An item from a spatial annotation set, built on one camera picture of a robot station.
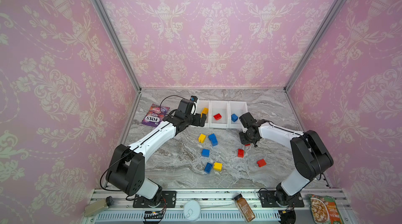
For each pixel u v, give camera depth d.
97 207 0.70
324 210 0.71
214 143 0.90
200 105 1.10
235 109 1.09
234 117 0.97
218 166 0.83
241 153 0.87
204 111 1.05
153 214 0.73
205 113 1.02
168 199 0.75
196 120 0.77
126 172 0.43
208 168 0.83
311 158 0.46
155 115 1.02
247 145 0.91
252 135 0.69
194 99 0.76
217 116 1.03
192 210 0.67
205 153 0.90
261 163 0.85
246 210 0.68
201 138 0.92
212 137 0.96
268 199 0.74
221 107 1.08
